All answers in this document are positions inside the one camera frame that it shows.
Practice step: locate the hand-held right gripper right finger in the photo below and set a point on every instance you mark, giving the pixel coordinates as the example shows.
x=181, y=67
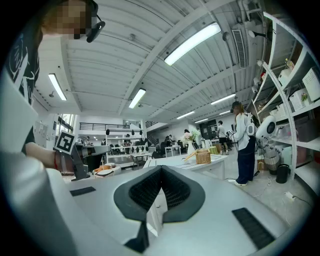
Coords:
x=185, y=200

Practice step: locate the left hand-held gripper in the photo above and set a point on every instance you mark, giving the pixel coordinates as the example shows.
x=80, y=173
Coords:
x=65, y=142

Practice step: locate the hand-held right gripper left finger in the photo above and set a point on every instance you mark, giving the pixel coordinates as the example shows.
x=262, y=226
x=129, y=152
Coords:
x=135, y=197

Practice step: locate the wicker tissue box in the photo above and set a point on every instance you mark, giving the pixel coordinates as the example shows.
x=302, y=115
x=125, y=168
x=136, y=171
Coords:
x=203, y=157

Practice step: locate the person's left forearm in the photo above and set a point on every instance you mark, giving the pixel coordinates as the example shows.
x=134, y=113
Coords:
x=40, y=153

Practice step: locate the white storage box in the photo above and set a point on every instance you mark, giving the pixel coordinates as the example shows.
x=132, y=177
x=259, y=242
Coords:
x=283, y=77
x=297, y=101
x=312, y=80

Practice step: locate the white round stool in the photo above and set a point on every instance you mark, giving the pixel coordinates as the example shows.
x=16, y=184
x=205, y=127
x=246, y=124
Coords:
x=105, y=173

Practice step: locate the black balcony railing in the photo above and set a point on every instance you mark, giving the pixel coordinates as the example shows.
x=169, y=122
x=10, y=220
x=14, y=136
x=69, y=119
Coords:
x=101, y=126

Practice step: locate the pale round pouf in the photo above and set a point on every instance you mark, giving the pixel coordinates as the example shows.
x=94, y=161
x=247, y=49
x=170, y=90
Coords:
x=115, y=168

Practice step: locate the white vase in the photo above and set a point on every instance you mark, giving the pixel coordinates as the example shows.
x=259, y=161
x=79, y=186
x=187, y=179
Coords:
x=191, y=148

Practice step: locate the pale flower bunch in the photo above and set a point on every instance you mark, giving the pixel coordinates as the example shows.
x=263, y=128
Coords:
x=193, y=135

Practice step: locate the ceiling light tube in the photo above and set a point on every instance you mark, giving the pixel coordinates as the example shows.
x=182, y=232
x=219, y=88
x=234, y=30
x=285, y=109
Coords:
x=185, y=115
x=137, y=98
x=192, y=42
x=223, y=99
x=57, y=87

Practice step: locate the grey woven basket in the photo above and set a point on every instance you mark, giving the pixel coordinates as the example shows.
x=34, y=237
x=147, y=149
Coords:
x=271, y=160

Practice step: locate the white backpack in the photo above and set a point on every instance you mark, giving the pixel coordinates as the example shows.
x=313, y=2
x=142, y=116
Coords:
x=250, y=127

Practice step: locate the black bin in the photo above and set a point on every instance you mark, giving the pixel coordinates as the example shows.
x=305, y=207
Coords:
x=282, y=173

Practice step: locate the white power strip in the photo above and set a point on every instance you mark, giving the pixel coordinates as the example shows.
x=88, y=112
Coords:
x=290, y=195

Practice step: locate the black printed T-shirt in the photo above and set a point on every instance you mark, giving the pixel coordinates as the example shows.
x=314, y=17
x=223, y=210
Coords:
x=23, y=75

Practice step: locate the white oval device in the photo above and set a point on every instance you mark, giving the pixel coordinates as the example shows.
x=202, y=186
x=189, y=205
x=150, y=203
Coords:
x=266, y=127

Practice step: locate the white shelving unit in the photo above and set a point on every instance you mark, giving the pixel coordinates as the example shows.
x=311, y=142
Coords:
x=287, y=100

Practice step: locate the ceiling air vent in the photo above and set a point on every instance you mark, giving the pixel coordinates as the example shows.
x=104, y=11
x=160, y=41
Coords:
x=238, y=47

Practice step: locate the black head-worn camera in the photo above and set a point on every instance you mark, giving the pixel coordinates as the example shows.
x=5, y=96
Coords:
x=96, y=30

